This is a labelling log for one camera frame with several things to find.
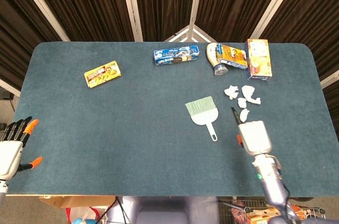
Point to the brown cardboard box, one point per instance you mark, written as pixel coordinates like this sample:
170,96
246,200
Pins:
79,200

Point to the red white bag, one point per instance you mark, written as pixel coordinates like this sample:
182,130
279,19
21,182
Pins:
82,214

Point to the dark brown curtain panel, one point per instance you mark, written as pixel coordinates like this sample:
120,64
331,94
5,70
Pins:
164,4
312,17
21,36
233,4
84,4

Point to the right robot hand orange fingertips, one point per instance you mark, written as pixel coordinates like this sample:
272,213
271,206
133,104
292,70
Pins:
255,138

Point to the yellow snack box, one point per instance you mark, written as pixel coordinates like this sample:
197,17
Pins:
103,74

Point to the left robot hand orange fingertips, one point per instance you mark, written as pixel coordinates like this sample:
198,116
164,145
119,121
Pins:
10,155

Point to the white screen foot brace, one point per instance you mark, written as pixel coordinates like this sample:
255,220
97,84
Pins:
205,34

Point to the white screen bottom rail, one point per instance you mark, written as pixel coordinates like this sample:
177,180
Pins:
9,87
329,79

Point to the blue Oreo cookie box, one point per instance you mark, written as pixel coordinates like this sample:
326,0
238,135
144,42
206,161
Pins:
176,55

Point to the blue table cloth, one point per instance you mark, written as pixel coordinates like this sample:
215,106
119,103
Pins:
132,142

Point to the white screen frame post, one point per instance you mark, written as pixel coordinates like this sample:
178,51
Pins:
196,5
131,5
274,4
42,5

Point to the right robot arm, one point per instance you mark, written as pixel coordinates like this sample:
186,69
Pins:
272,184

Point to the slim blue orange snack box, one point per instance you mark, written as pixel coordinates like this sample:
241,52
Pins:
234,55

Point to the large white crumpled paper scrap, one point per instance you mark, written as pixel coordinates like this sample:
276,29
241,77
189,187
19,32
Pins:
249,93

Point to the large blue yellow carton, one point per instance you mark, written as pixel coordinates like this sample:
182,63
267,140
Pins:
259,61

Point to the orange carton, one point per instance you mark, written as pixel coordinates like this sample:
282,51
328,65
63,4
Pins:
262,214

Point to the blue grey robot torso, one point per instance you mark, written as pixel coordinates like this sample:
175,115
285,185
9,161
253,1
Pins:
169,210

